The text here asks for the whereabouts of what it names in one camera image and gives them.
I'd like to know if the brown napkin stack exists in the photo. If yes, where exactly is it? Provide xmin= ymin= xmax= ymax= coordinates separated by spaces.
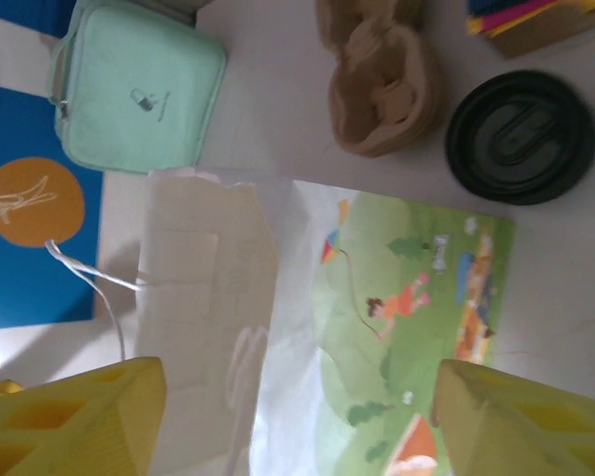
xmin=485 ymin=0 xmax=595 ymax=60

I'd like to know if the black cup lid stack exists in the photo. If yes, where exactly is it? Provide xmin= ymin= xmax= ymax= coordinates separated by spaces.
xmin=444 ymin=68 xmax=595 ymax=206

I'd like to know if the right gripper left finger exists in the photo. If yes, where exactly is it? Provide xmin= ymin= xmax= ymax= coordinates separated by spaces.
xmin=0 ymin=356 xmax=168 ymax=476

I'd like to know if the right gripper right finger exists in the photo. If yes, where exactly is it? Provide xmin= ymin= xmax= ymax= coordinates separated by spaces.
xmin=430 ymin=359 xmax=595 ymax=476

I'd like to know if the yellow napkin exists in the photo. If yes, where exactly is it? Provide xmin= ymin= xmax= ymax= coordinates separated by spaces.
xmin=465 ymin=0 xmax=595 ymax=39

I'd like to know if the white printed paper bag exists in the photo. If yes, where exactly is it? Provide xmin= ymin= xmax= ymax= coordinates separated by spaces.
xmin=44 ymin=166 xmax=517 ymax=476

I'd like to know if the mint green zip pouch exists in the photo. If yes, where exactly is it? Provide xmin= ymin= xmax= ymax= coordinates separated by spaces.
xmin=47 ymin=0 xmax=228 ymax=175

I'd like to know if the blue floral wall poster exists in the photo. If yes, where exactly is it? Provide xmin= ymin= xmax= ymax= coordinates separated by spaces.
xmin=0 ymin=81 xmax=105 ymax=331

